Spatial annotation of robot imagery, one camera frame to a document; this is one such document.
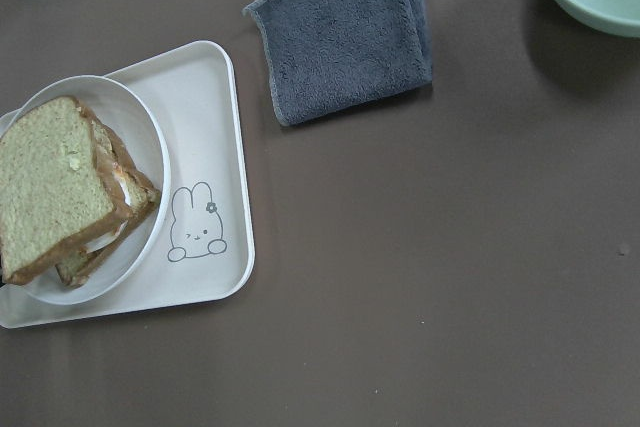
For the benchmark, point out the bread slice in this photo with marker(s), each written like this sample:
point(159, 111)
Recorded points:
point(75, 270)
point(56, 192)

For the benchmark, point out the bread slice on plate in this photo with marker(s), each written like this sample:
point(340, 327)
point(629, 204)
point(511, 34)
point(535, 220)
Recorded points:
point(75, 270)

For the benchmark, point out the white round plate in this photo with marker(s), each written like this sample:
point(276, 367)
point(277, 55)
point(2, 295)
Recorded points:
point(119, 108)

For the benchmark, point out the fried egg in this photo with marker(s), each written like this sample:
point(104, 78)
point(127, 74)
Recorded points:
point(111, 146)

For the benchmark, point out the cream rabbit tray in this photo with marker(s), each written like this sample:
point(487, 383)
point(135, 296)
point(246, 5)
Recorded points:
point(205, 249)

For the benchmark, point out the grey folded cloth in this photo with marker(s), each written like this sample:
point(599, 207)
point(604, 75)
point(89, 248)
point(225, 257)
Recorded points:
point(324, 56)

